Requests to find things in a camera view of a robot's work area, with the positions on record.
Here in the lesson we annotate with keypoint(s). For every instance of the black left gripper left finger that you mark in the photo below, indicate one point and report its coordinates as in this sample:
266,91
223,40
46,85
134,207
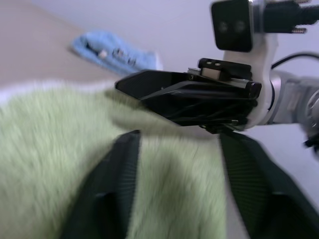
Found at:
109,189

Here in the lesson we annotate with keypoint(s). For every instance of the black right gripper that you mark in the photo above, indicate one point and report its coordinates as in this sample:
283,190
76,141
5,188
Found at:
231,73

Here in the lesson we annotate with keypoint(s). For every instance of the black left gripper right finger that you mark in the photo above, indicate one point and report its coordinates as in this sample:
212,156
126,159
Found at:
261,189

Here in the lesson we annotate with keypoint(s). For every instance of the green fleece towel white edge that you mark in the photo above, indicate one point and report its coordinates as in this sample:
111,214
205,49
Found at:
49,149

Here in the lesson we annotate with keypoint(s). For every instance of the light blue folded towel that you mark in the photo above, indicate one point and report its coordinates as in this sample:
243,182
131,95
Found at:
109,49

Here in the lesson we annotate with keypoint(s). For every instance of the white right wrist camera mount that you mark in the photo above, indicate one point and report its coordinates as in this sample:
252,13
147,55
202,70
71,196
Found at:
264,57

